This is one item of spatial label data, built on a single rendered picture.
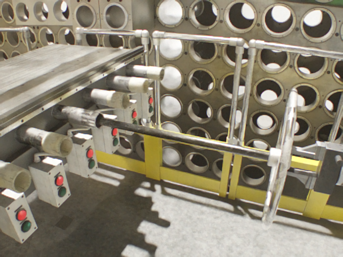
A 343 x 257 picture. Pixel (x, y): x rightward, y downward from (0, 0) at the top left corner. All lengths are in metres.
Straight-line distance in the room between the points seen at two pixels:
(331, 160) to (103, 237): 1.29
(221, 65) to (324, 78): 0.81
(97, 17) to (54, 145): 1.61
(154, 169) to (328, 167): 1.38
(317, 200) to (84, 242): 1.38
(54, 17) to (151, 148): 1.79
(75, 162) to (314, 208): 1.41
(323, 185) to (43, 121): 0.89
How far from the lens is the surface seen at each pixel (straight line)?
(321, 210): 1.90
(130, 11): 2.15
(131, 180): 2.04
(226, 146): 0.79
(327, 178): 0.80
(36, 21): 3.29
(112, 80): 1.27
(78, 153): 1.05
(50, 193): 0.99
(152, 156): 1.91
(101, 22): 2.30
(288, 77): 2.33
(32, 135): 0.90
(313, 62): 2.92
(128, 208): 1.83
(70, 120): 1.00
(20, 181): 0.80
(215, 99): 2.48
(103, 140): 1.20
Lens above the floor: 1.29
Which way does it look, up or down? 29 degrees down
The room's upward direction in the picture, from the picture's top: straight up
